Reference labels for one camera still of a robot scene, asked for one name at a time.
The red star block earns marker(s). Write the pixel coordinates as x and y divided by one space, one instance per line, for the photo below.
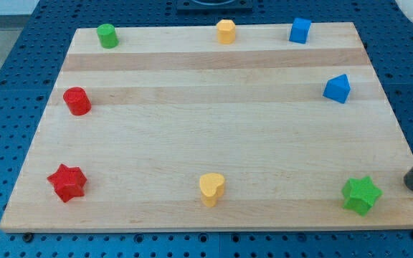
68 182

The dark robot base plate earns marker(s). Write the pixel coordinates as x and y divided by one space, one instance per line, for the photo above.
213 5

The blue cube block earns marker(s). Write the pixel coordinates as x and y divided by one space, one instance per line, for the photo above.
299 30

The yellow heart block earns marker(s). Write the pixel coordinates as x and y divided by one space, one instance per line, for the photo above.
212 187

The green cylinder block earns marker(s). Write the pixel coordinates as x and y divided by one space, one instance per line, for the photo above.
107 36

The red cylinder block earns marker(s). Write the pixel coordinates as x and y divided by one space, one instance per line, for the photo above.
77 101

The yellow hexagon block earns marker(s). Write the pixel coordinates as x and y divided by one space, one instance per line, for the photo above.
226 31

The green star block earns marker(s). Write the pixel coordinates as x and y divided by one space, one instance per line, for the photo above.
360 194

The wooden board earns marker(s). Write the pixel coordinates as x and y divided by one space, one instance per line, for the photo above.
170 104

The blue triangle block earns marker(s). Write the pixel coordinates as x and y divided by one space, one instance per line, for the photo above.
338 89

